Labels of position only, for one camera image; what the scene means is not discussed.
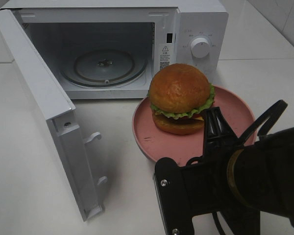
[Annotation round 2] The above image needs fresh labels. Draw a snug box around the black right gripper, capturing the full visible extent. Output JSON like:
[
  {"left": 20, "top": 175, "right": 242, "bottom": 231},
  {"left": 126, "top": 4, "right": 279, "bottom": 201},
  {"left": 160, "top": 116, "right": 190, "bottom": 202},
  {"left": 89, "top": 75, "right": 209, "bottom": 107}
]
[{"left": 178, "top": 107, "right": 238, "bottom": 218}]

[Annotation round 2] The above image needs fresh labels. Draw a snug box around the pink round plate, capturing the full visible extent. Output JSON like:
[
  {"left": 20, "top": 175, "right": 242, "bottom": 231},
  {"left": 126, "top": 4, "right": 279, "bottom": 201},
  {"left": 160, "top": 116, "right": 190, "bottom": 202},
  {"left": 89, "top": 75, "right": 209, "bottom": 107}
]
[{"left": 132, "top": 86, "right": 255, "bottom": 166}]

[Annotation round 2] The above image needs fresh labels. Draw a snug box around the burger with lettuce and cheese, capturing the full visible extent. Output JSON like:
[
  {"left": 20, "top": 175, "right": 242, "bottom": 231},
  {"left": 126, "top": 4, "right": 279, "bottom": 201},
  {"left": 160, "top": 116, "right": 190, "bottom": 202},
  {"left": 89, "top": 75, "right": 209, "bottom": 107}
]
[{"left": 147, "top": 64, "right": 215, "bottom": 135}]

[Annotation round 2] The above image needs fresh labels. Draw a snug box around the white microwave oven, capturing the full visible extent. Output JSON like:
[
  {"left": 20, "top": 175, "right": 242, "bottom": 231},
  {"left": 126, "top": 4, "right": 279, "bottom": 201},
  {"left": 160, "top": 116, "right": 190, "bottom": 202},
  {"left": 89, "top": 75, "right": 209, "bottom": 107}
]
[{"left": 0, "top": 0, "right": 228, "bottom": 220}]

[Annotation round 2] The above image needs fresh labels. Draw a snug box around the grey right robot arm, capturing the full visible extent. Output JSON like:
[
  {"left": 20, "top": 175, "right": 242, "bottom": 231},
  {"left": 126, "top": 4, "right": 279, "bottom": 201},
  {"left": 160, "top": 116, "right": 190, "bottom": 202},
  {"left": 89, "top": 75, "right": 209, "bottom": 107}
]
[{"left": 182, "top": 100, "right": 294, "bottom": 235}]

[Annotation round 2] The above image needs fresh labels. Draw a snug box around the glass microwave turntable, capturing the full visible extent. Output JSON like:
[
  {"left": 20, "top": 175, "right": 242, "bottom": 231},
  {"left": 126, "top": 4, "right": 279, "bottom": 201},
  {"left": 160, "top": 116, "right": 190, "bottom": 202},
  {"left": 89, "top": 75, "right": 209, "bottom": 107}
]
[{"left": 61, "top": 49, "right": 147, "bottom": 87}]

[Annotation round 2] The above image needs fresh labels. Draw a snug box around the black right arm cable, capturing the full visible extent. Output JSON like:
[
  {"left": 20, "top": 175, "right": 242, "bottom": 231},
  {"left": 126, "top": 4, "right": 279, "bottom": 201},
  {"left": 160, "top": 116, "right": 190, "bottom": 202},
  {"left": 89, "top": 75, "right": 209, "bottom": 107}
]
[{"left": 186, "top": 99, "right": 289, "bottom": 235}]

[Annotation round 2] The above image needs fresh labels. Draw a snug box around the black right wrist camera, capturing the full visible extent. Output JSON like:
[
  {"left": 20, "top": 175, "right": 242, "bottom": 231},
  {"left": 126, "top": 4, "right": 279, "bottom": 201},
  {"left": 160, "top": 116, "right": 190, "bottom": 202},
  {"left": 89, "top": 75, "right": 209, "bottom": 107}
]
[{"left": 154, "top": 158, "right": 195, "bottom": 235}]

